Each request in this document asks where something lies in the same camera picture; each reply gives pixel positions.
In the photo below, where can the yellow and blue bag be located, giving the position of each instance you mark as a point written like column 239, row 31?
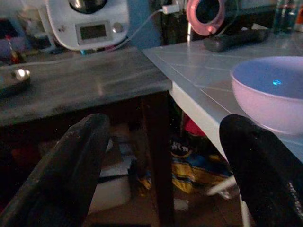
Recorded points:
column 196, row 172

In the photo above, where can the white table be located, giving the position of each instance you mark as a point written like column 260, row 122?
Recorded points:
column 213, row 78

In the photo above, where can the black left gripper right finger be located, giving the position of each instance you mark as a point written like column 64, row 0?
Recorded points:
column 258, row 170

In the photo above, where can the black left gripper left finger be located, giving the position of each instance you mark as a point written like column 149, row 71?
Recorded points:
column 64, row 175

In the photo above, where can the white plug adapter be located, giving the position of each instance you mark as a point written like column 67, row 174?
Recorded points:
column 171, row 8

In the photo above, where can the grey wooden table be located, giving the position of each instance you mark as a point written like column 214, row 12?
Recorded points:
column 78, row 80

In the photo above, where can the red cloth item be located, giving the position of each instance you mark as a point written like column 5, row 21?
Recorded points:
column 194, row 127

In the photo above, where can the silver round-tipped utensil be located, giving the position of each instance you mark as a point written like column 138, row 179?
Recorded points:
column 15, row 81

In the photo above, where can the white kitchen machine with display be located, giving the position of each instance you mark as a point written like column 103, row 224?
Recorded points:
column 92, row 23

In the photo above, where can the clear glass bottle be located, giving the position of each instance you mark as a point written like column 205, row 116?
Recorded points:
column 285, row 15

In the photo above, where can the black remote control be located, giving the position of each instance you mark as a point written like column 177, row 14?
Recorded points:
column 234, row 39

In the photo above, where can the white bowl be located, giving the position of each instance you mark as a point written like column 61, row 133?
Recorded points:
column 270, row 94

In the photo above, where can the dark wooden table leg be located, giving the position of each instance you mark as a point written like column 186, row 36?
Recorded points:
column 157, row 156

